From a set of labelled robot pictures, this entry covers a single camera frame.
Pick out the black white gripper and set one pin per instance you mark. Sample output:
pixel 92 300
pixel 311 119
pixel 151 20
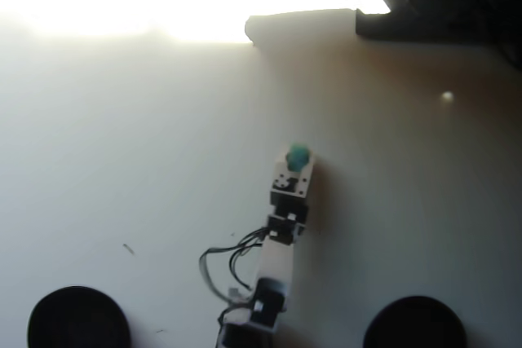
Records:
pixel 290 197

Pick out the blue cube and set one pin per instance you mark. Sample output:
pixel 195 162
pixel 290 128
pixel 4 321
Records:
pixel 297 157

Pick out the white Koch robot arm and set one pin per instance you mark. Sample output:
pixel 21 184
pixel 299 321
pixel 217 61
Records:
pixel 273 266

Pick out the black round bowl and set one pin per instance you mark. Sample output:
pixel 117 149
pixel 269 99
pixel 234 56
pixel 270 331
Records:
pixel 414 323
pixel 77 319

